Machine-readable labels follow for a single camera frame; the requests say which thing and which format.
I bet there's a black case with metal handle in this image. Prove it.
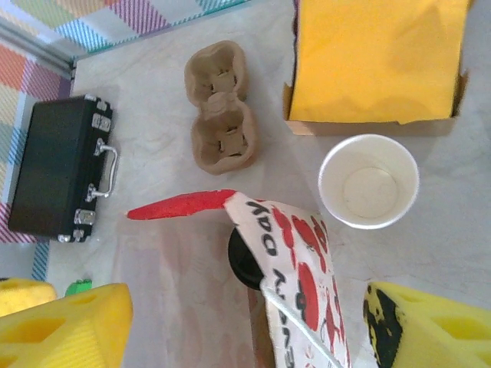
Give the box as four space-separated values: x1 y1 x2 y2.
7 94 120 244

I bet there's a black plastic cup lid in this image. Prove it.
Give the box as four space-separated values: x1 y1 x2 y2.
227 225 266 291

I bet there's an aluminium frame post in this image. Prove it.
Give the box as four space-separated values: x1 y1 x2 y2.
0 18 76 81

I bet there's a brown pulp cup carrier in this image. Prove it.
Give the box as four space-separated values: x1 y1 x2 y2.
183 40 259 176

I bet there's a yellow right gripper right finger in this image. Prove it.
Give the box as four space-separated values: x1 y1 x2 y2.
363 281 491 368

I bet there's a red white paper gift bag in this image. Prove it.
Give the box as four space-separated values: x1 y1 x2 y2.
114 189 352 368

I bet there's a small green object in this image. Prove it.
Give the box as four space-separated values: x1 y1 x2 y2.
64 278 94 298

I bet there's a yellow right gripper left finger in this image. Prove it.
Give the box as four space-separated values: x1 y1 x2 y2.
0 282 134 368

